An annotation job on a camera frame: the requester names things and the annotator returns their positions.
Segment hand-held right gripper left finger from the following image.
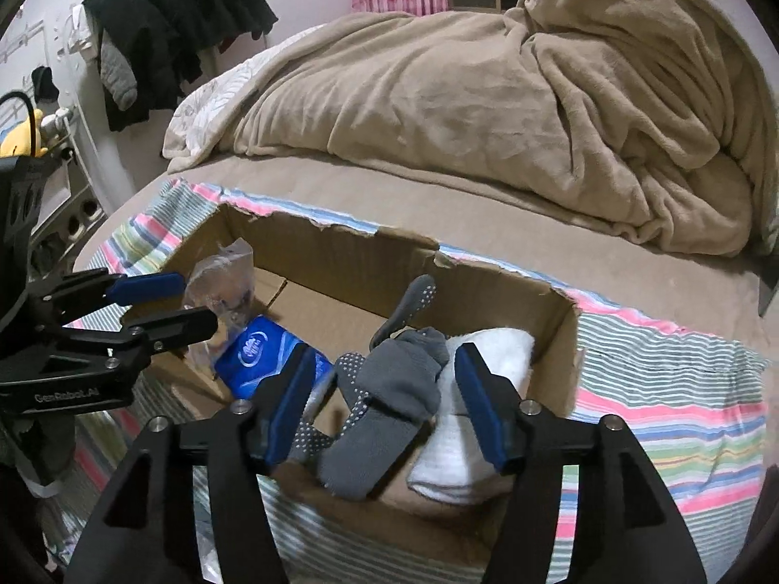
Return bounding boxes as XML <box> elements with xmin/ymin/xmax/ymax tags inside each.
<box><xmin>64</xmin><ymin>344</ymin><xmax>335</xmax><ymax>584</ymax></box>

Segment white fluffy sock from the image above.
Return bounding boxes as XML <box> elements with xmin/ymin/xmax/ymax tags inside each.
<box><xmin>406</xmin><ymin>328</ymin><xmax>537</xmax><ymax>503</ymax></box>

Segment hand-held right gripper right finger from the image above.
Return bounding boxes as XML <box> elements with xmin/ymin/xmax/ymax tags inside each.
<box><xmin>453</xmin><ymin>342</ymin><xmax>710</xmax><ymax>584</ymax></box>

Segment black jackets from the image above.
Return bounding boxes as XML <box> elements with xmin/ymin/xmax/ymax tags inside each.
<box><xmin>82</xmin><ymin>0</ymin><xmax>279</xmax><ymax>132</ymax></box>

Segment black cable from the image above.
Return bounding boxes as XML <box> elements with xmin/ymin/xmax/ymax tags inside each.
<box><xmin>0</xmin><ymin>90</ymin><xmax>36</xmax><ymax>156</ymax></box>

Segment beige fleece blanket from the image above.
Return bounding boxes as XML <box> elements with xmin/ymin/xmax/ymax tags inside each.
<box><xmin>167</xmin><ymin>0</ymin><xmax>779</xmax><ymax>257</ymax></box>

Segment grey dotted sock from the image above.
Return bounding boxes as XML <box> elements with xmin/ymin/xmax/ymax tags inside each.
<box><xmin>286</xmin><ymin>349</ymin><xmax>373</xmax><ymax>464</ymax></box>
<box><xmin>371</xmin><ymin>274</ymin><xmax>439</xmax><ymax>347</ymax></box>

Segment yellow plush toy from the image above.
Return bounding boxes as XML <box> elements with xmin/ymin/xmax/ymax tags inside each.
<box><xmin>0</xmin><ymin>108</ymin><xmax>47</xmax><ymax>157</ymax></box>

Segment grey quilted garment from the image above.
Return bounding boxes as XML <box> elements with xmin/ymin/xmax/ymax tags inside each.
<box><xmin>98</xmin><ymin>30</ymin><xmax>140</xmax><ymax>111</ymax></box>

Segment blue tissue packet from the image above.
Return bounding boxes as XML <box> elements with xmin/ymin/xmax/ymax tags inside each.
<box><xmin>214</xmin><ymin>315</ymin><xmax>336</xmax><ymax>406</ymax></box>

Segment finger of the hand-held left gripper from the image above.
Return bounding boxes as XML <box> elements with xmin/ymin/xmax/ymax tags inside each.
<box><xmin>49</xmin><ymin>307</ymin><xmax>219</xmax><ymax>373</ymax></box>
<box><xmin>33</xmin><ymin>268</ymin><xmax>187</xmax><ymax>321</ymax></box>

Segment cardboard box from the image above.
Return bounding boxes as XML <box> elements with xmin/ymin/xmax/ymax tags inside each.
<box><xmin>122</xmin><ymin>203</ymin><xmax>583</xmax><ymax>568</ymax></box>

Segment clear plastic bag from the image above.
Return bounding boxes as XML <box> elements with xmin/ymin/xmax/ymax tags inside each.
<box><xmin>183</xmin><ymin>238</ymin><xmax>257</xmax><ymax>378</ymax></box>

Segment black hat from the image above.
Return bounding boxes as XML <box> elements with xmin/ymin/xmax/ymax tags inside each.
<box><xmin>30</xmin><ymin>66</ymin><xmax>61</xmax><ymax>102</ymax></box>

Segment floral white pillow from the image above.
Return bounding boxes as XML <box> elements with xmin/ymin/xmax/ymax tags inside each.
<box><xmin>161</xmin><ymin>24</ymin><xmax>331</xmax><ymax>160</ymax></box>

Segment striped pastel cloth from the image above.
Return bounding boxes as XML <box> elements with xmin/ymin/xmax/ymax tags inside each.
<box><xmin>57</xmin><ymin>178</ymin><xmax>771</xmax><ymax>584</ymax></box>

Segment bed with beige sheet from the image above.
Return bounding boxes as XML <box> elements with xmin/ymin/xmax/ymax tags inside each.
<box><xmin>73</xmin><ymin>9</ymin><xmax>779</xmax><ymax>347</ymax></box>

